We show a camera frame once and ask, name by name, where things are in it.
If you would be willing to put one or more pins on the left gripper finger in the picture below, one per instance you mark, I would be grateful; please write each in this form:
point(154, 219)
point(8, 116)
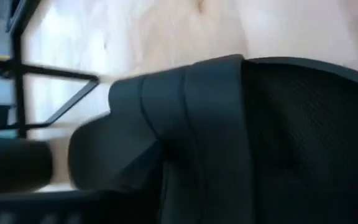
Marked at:
point(42, 208)

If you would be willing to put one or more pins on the black rubber slide sandal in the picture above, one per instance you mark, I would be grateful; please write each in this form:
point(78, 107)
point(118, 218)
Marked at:
point(213, 124)

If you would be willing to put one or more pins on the wooden shelf with black frame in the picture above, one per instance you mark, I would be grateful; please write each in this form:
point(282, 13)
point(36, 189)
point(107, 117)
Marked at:
point(19, 93)

